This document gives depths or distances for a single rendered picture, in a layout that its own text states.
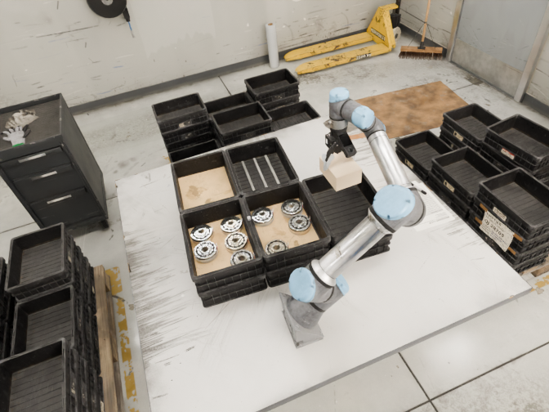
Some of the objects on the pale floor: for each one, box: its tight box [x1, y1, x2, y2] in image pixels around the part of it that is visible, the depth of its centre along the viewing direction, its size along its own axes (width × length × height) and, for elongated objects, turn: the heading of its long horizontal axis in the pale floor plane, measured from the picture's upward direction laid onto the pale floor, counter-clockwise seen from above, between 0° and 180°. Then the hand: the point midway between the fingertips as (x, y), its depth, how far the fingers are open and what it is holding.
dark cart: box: [0, 92, 109, 231], centre depth 300 cm, size 60×45×90 cm
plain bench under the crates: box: [114, 114, 533, 412], centre depth 232 cm, size 160×160×70 cm
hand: (340, 167), depth 174 cm, fingers closed on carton, 14 cm apart
